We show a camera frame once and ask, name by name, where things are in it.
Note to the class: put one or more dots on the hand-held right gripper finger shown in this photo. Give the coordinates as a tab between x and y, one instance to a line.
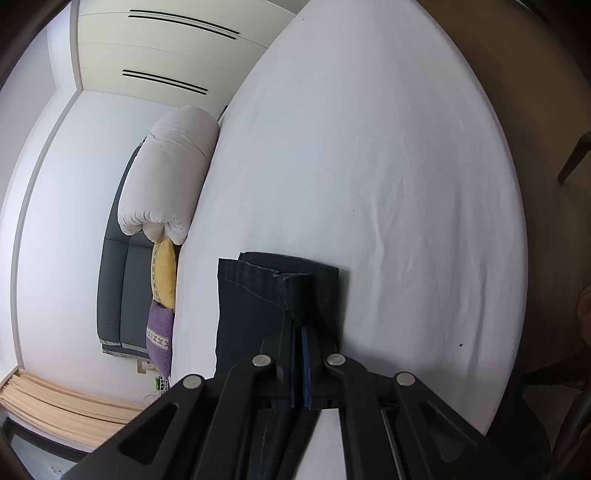
296	369
306	369

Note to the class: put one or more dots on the black denim pants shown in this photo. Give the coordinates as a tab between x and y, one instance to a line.
249	300

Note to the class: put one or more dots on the purple pillow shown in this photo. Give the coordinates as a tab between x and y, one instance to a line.
159	332

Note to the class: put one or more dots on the yellow pillow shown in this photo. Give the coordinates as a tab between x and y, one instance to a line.
165	272

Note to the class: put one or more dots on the bed with white sheet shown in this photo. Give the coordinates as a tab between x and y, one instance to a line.
369	184

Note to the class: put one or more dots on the dark grey padded headboard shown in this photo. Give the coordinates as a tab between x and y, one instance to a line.
113	286

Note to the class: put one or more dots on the rolled white duvet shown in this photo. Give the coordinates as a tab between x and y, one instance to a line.
171	175

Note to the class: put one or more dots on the beige curtain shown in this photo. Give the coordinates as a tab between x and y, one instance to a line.
55	401

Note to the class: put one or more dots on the white wardrobe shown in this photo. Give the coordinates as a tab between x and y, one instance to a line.
161	46

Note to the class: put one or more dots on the wall socket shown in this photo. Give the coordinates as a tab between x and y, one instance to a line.
143	367

